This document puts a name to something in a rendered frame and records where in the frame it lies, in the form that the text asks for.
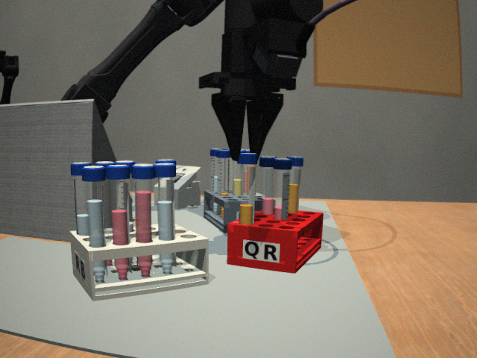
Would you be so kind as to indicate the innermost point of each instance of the red test tube rack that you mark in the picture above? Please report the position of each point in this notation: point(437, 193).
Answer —
point(271, 248)

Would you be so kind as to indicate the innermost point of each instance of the white test tube rack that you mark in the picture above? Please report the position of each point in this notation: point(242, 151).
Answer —
point(192, 253)

